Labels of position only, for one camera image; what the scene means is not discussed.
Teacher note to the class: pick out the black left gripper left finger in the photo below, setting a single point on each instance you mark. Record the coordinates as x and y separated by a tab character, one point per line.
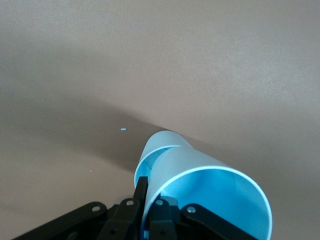
117	220

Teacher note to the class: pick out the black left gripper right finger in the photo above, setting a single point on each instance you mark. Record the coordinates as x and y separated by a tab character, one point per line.
162	220

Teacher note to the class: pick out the blue plastic cup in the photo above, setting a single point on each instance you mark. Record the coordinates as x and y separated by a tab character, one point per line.
162	138
220	195

